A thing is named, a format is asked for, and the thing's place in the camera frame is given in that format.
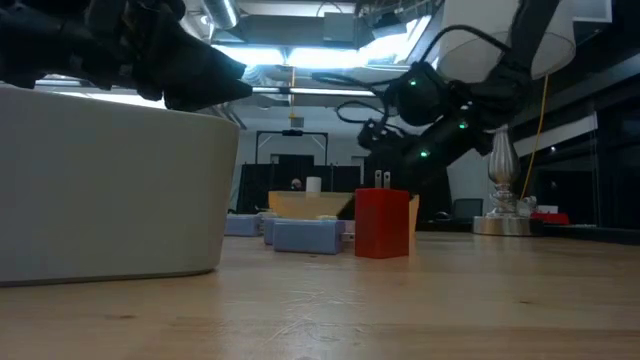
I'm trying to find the yellow cable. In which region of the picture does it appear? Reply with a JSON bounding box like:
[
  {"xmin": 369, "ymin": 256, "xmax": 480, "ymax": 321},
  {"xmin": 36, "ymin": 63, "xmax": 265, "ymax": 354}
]
[{"xmin": 519, "ymin": 74, "xmax": 550, "ymax": 201}]

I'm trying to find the red flat box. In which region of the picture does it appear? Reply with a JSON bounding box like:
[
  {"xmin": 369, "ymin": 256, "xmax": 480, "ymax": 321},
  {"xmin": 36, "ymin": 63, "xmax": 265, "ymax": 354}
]
[{"xmin": 529, "ymin": 212, "xmax": 571, "ymax": 226}]

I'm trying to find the translucent orange bin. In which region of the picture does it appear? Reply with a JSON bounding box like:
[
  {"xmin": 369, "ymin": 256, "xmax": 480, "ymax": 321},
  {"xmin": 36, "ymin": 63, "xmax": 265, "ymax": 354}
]
[{"xmin": 268, "ymin": 190, "xmax": 421, "ymax": 236}]

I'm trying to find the silver table lamp white shade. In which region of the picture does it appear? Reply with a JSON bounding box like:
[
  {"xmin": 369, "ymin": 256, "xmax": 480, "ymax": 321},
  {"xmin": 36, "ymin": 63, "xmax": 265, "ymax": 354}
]
[{"xmin": 437, "ymin": 0, "xmax": 576, "ymax": 237}]

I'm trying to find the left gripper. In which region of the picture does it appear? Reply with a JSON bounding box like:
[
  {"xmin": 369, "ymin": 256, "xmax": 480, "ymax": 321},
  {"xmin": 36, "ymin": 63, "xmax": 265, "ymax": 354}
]
[{"xmin": 82, "ymin": 0, "xmax": 254, "ymax": 112}]

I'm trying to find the red wall charger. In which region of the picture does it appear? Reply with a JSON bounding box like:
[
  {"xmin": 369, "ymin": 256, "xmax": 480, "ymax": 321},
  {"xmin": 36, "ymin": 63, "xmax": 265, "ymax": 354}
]
[{"xmin": 354, "ymin": 169, "xmax": 411, "ymax": 260}]

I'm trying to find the crumpled white object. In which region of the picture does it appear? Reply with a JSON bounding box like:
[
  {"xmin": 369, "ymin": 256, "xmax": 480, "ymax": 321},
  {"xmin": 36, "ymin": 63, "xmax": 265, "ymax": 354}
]
[{"xmin": 517, "ymin": 195, "xmax": 539, "ymax": 217}]

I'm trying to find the black metal frame stand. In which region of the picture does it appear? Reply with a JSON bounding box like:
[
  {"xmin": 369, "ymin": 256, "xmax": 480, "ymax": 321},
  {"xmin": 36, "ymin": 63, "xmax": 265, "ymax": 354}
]
[{"xmin": 254, "ymin": 129, "xmax": 330, "ymax": 166}]

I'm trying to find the large white plastic bin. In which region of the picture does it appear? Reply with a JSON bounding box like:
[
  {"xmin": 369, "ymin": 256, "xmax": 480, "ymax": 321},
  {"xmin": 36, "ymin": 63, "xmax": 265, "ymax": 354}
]
[{"xmin": 0, "ymin": 85, "xmax": 241, "ymax": 288}]

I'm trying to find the black partition wall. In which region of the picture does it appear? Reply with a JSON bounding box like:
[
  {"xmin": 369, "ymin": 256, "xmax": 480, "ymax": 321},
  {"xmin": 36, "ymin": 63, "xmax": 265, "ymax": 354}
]
[{"xmin": 235, "ymin": 153, "xmax": 366, "ymax": 215}]

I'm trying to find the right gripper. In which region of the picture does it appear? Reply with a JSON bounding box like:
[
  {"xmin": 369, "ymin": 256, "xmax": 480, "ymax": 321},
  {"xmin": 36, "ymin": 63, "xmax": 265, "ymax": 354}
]
[{"xmin": 337, "ymin": 117, "xmax": 431, "ymax": 221}]

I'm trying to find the long ceiling light bar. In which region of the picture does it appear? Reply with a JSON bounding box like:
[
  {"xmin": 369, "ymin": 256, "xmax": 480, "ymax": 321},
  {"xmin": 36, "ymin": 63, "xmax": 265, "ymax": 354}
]
[{"xmin": 252, "ymin": 85, "xmax": 377, "ymax": 98}]

